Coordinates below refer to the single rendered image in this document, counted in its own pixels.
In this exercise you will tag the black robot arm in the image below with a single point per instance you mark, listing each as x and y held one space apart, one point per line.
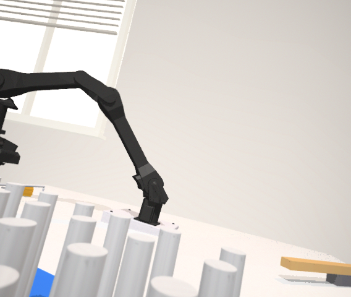
14 83

